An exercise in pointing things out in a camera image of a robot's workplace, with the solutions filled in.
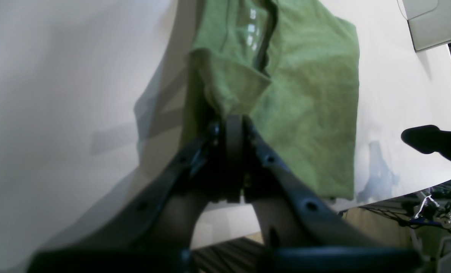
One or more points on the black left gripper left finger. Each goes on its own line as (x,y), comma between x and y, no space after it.
(152,234)

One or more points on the green t-shirt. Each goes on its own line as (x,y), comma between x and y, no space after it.
(292,66)

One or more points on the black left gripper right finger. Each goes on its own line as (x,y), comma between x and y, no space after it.
(302,234)

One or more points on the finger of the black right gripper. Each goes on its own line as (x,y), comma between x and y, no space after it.
(428,139)

